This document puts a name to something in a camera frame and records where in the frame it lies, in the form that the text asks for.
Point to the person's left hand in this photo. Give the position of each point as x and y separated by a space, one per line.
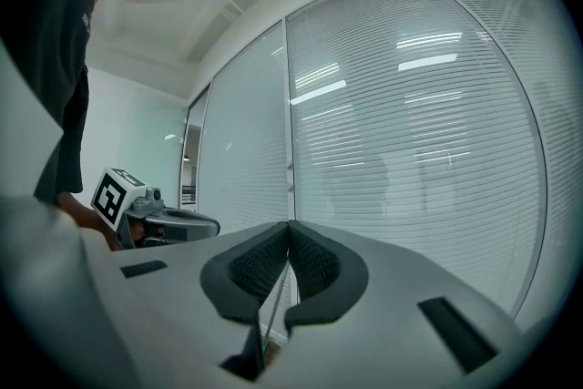
136 230

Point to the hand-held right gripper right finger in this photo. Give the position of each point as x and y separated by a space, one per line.
387 287

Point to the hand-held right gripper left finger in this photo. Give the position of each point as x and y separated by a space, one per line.
182 287

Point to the person's black shirt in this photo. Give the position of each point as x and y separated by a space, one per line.
54 59

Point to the person's left forearm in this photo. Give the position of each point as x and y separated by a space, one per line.
86 214

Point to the gray gripper-mounted camera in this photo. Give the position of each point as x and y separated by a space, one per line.
148 198

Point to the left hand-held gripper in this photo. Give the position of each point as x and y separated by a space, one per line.
109 198

